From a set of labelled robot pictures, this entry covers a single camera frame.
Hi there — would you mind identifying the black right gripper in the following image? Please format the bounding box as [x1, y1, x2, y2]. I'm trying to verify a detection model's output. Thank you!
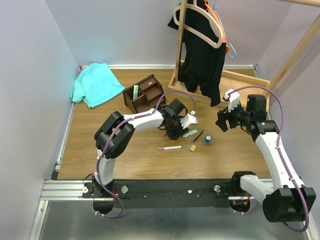
[215, 99, 252, 132]

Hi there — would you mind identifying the white pink marker pen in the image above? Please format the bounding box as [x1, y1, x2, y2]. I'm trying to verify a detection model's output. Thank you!
[158, 145, 182, 151]

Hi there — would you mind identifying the pale mint highlighter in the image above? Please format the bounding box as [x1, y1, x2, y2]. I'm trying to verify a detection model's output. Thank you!
[132, 85, 139, 100]

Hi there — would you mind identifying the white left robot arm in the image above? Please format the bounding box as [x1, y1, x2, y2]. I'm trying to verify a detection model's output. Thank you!
[93, 98, 195, 198]

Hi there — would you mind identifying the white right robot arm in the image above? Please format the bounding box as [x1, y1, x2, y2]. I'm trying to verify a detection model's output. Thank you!
[216, 89, 316, 224]

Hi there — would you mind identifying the green highlighter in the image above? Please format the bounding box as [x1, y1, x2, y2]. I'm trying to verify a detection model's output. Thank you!
[182, 129, 198, 138]

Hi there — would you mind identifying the tan eraser block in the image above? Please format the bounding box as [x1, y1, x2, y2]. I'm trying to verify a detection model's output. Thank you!
[189, 145, 197, 152]

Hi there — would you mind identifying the blue ink bottle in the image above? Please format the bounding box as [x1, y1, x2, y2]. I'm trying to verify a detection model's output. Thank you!
[203, 135, 212, 145]

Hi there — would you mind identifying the dark wooden desk organizer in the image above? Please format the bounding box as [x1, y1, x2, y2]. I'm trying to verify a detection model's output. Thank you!
[122, 74, 164, 114]

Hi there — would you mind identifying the black hanging garment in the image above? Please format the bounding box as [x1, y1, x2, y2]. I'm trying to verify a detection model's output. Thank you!
[178, 9, 226, 107]

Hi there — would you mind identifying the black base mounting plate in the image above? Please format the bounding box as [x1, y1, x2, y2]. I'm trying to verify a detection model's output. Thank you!
[82, 178, 256, 212]

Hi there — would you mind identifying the turquoise t-shirt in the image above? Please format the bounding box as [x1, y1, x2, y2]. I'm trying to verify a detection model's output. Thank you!
[69, 63, 125, 108]

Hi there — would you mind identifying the orange plastic hanger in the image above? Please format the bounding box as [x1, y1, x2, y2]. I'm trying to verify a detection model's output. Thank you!
[202, 0, 230, 54]

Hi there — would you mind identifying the beige wooden hanger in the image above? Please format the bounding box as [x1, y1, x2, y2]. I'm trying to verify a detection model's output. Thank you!
[173, 0, 224, 50]

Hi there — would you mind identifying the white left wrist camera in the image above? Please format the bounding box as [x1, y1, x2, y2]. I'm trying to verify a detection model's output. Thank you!
[180, 113, 199, 129]

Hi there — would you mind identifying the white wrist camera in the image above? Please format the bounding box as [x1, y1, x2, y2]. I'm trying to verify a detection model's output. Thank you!
[180, 113, 199, 129]
[223, 89, 241, 113]

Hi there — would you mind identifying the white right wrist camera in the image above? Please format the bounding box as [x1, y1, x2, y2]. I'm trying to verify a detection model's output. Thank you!
[223, 89, 241, 113]

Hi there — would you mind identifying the light blue wire hanger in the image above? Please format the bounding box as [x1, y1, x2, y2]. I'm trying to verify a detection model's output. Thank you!
[213, 0, 237, 59]

